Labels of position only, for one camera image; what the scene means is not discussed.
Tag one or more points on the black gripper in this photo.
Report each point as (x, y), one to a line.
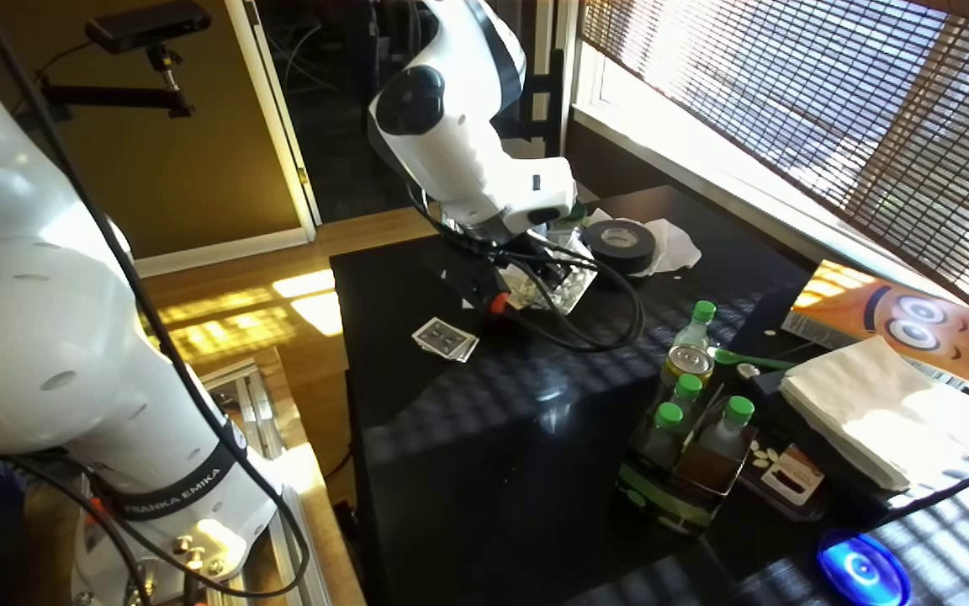
(513, 256)

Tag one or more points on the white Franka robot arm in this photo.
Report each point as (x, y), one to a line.
(36, 337)

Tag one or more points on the black tape roll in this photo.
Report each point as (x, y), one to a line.
(621, 245)

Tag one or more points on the black wooden chair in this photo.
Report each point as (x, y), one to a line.
(548, 127)

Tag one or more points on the yellow liquid plastic bottle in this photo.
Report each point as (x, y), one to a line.
(689, 356)

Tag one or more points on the green cap bottle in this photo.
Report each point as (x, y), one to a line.
(692, 387)
(673, 433)
(736, 439)

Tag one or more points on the green bottle carrier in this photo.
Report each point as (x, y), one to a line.
(670, 493)

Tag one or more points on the small white packet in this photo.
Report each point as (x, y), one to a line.
(793, 476)

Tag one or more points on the wooden window blinds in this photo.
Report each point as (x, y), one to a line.
(842, 112)

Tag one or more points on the white napkin stack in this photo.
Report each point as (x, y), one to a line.
(890, 415)

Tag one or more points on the orange cartoon book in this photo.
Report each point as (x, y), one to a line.
(923, 321)

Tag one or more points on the blue round device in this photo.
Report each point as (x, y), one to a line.
(863, 571)

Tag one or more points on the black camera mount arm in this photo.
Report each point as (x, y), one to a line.
(117, 96)

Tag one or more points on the black external camera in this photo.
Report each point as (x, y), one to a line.
(151, 26)

